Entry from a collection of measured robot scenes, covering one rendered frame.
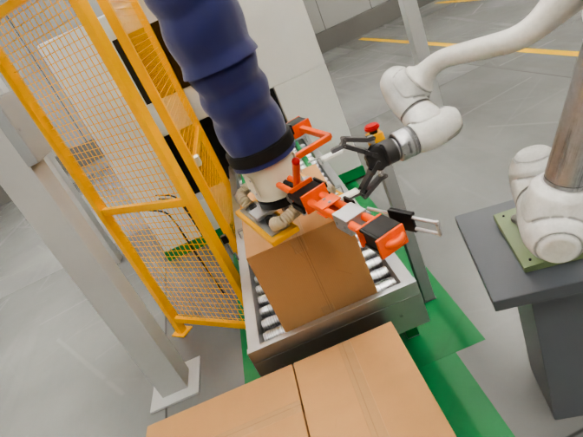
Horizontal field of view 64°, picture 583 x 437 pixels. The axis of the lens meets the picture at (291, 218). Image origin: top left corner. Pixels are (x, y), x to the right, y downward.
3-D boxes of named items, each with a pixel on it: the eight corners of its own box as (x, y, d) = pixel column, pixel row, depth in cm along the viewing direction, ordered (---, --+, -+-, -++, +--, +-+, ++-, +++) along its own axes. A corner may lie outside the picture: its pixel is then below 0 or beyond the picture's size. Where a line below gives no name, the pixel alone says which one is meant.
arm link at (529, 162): (570, 189, 148) (558, 129, 139) (583, 223, 134) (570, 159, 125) (514, 201, 156) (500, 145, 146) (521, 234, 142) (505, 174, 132)
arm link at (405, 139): (423, 157, 135) (405, 166, 134) (409, 150, 143) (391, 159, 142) (415, 128, 131) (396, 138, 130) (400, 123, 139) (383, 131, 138)
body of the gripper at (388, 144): (396, 138, 131) (367, 152, 131) (404, 164, 135) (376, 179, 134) (385, 133, 138) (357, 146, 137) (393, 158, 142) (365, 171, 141)
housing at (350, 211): (336, 228, 119) (330, 214, 117) (357, 214, 121) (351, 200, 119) (350, 238, 113) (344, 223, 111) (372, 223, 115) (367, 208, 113)
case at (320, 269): (271, 262, 242) (238, 197, 224) (343, 231, 240) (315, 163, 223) (287, 336, 188) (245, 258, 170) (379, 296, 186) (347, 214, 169)
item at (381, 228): (361, 246, 108) (354, 230, 106) (385, 230, 110) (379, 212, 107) (383, 260, 101) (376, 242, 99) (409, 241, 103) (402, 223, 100)
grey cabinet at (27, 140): (42, 154, 220) (2, 94, 207) (53, 149, 220) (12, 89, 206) (28, 167, 202) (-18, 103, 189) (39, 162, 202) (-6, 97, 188)
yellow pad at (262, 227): (236, 216, 172) (230, 205, 170) (258, 201, 175) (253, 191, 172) (274, 247, 144) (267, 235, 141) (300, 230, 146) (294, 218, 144)
